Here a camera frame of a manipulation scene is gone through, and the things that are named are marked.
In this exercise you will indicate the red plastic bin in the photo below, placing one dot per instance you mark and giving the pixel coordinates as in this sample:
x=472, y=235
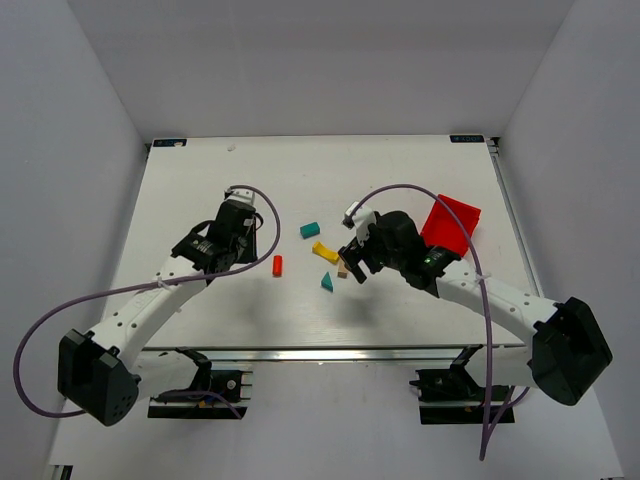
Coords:
x=447, y=221

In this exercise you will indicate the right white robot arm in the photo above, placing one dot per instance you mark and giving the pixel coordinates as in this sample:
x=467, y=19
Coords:
x=564, y=350

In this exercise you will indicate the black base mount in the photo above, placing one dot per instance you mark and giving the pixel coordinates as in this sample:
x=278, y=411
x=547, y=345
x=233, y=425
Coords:
x=213, y=393
x=449, y=396

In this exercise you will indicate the red cylinder block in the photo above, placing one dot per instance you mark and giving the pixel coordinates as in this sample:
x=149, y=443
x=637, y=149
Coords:
x=277, y=266

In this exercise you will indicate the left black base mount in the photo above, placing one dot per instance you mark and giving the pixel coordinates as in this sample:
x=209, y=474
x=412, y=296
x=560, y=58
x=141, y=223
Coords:
x=213, y=393

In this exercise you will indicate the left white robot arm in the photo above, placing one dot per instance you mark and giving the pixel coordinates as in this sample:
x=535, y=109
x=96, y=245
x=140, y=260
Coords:
x=105, y=371

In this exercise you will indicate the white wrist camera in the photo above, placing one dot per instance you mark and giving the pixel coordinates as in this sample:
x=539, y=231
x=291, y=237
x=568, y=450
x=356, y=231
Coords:
x=241, y=195
x=360, y=218

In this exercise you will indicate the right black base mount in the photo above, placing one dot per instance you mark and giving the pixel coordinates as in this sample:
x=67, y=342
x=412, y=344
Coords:
x=449, y=396

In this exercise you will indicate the right blue corner sticker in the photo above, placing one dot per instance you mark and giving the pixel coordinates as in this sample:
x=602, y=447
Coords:
x=466, y=138

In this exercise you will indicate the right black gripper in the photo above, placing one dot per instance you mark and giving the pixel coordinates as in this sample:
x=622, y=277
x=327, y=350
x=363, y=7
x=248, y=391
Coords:
x=361, y=255

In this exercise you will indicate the left blue corner sticker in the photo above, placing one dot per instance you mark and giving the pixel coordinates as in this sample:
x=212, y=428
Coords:
x=169, y=143

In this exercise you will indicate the natural wood block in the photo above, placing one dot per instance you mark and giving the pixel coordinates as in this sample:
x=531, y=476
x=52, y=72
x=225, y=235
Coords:
x=342, y=271

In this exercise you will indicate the teal rectangular block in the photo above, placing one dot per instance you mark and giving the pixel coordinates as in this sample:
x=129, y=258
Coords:
x=310, y=230

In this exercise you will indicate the blue corner sticker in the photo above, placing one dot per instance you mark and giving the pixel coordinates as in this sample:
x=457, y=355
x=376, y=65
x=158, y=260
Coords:
x=169, y=143
x=466, y=138

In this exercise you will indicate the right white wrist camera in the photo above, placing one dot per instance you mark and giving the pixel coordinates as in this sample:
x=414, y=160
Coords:
x=360, y=218

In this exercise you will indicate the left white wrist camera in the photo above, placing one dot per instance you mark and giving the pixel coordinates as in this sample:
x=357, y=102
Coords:
x=241, y=195

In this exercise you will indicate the teal triangle block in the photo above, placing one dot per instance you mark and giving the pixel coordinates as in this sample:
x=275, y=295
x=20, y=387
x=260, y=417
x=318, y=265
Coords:
x=326, y=282

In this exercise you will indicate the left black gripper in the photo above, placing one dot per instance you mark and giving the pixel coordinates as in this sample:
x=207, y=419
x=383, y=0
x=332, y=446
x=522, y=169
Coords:
x=248, y=245

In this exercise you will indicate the yellow arch block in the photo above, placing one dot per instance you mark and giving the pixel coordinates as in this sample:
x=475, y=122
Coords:
x=322, y=251

